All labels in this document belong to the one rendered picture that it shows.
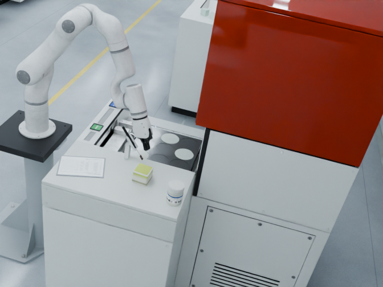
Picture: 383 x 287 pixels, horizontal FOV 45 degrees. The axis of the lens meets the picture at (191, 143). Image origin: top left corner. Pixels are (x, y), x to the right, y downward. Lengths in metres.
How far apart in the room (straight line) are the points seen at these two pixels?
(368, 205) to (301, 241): 1.75
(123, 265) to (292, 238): 0.84
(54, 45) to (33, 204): 1.04
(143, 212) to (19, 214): 1.31
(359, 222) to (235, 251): 1.58
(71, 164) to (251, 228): 0.94
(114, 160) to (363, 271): 2.00
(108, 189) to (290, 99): 0.88
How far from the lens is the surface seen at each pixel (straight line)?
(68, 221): 2.22
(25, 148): 2.50
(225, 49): 1.91
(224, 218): 2.38
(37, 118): 2.53
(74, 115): 4.37
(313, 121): 2.01
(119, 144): 2.49
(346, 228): 3.77
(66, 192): 2.10
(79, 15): 2.15
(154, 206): 2.01
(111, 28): 2.12
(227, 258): 2.57
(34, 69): 2.34
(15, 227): 3.26
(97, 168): 2.19
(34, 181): 2.77
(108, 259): 2.29
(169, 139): 2.55
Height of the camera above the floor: 2.33
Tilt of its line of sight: 34 degrees down
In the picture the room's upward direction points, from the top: 10 degrees clockwise
